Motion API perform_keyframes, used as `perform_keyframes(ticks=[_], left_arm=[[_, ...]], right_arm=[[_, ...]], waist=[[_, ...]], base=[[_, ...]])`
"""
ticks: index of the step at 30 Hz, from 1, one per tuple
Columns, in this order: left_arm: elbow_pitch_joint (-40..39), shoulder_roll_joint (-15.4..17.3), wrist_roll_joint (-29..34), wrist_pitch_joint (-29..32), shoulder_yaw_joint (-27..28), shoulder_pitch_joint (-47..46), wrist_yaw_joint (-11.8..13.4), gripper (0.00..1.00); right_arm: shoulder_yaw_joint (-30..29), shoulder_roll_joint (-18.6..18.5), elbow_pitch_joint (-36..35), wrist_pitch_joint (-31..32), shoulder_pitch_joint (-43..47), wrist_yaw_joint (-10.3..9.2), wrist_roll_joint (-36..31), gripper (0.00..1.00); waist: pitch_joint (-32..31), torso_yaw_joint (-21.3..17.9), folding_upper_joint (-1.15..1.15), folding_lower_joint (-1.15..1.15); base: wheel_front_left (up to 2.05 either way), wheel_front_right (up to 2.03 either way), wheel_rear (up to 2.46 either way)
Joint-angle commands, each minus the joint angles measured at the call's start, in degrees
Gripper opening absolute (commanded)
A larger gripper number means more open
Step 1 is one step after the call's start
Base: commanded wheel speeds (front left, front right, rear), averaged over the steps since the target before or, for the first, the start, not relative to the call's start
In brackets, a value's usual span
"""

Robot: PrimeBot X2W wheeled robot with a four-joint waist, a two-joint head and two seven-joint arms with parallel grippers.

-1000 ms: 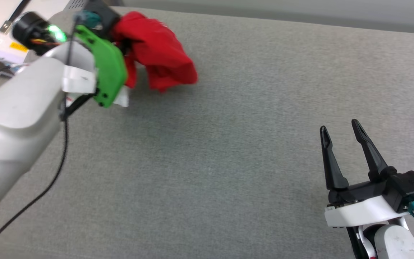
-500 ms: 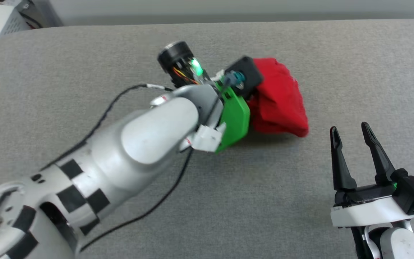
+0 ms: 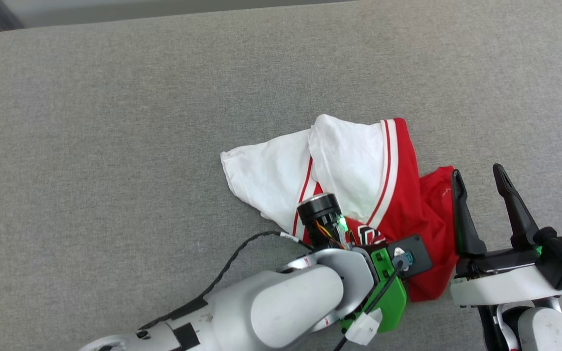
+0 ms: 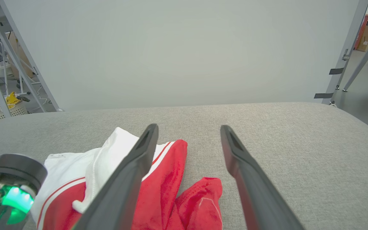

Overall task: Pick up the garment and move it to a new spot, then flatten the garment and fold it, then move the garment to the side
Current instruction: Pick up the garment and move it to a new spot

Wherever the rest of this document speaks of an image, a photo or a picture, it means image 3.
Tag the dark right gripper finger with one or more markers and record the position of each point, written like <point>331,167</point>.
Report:
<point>464,219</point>
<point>517,214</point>

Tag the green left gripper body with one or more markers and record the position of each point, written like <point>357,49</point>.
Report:
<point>393,307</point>

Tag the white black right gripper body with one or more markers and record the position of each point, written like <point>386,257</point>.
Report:
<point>500,285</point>

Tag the red and white basketball jersey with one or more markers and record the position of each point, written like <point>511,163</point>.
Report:
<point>344,161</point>

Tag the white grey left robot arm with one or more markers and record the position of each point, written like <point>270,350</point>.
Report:
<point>281,302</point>

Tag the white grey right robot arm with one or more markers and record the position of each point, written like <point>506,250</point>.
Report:
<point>549,331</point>

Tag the grey fabric sofa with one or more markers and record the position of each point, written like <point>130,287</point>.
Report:
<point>90,146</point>

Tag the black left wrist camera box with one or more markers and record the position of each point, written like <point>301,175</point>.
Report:
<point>417,251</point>

